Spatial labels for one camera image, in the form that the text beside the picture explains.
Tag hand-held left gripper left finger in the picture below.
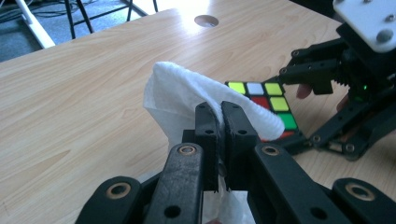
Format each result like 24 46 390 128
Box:
143 101 219 224

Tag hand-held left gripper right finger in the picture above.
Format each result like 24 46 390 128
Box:
220 100 353 224

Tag multicoloured puzzle cube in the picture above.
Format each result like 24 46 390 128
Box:
224 79 310 156

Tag white wet wipe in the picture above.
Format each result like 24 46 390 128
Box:
142 61 286 224

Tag black folding chair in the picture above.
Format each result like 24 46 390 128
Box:
64 0 161 40

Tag round table cable hole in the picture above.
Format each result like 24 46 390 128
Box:
193 14 219 29

